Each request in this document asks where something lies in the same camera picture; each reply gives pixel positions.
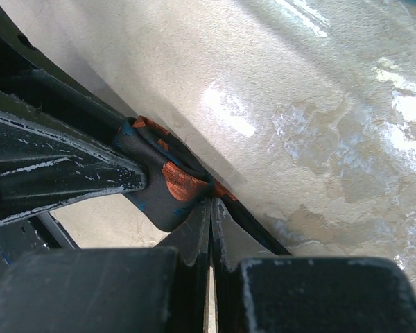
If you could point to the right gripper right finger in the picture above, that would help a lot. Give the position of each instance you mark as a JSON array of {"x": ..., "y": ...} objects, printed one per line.
[{"x": 259, "y": 291}]

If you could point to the dark floral orange tie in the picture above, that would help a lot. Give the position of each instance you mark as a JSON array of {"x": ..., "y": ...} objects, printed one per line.
[{"x": 176, "y": 181}]

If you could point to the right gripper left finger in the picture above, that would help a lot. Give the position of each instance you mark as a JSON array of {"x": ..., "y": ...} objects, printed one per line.
[{"x": 158, "y": 289}]

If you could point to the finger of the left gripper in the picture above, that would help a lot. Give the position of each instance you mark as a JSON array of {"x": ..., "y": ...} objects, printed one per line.
[
  {"x": 25, "y": 72},
  {"x": 45, "y": 164}
]

